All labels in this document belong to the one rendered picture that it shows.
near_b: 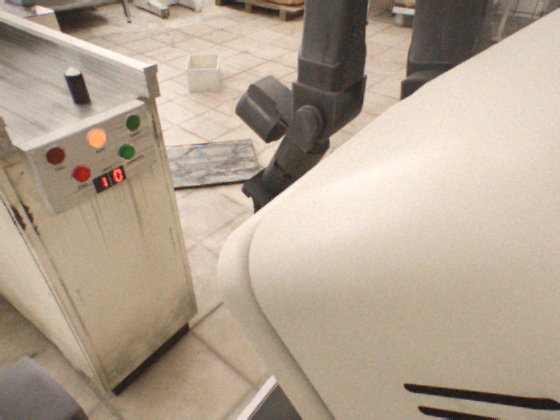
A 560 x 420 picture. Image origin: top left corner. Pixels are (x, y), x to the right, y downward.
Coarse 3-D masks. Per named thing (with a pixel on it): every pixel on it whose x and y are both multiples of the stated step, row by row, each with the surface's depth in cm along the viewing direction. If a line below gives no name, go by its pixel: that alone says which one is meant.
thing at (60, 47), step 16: (0, 16) 107; (16, 16) 107; (0, 32) 111; (16, 32) 106; (32, 32) 101; (48, 32) 98; (32, 48) 105; (48, 48) 100; (64, 48) 96; (80, 48) 92; (96, 48) 91; (64, 64) 100; (80, 64) 95; (96, 64) 91; (112, 64) 87; (128, 64) 84; (144, 64) 84; (112, 80) 90; (128, 80) 87; (144, 80) 83; (144, 96) 86
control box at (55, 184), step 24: (96, 120) 79; (120, 120) 82; (144, 120) 86; (24, 144) 72; (48, 144) 73; (72, 144) 76; (120, 144) 84; (144, 144) 89; (48, 168) 74; (72, 168) 78; (96, 168) 82; (120, 168) 86; (144, 168) 91; (48, 192) 76; (72, 192) 80; (96, 192) 84
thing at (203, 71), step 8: (192, 56) 305; (200, 56) 306; (208, 56) 306; (216, 56) 307; (192, 64) 309; (200, 64) 309; (208, 64) 310; (216, 64) 310; (192, 72) 284; (200, 72) 284; (208, 72) 285; (216, 72) 285; (192, 80) 287; (200, 80) 288; (208, 80) 288; (216, 80) 288; (192, 88) 291; (200, 88) 291; (208, 88) 291; (216, 88) 292
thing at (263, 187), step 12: (264, 168) 61; (276, 168) 56; (252, 180) 59; (264, 180) 59; (276, 180) 57; (288, 180) 56; (252, 192) 58; (264, 192) 59; (276, 192) 58; (264, 204) 58
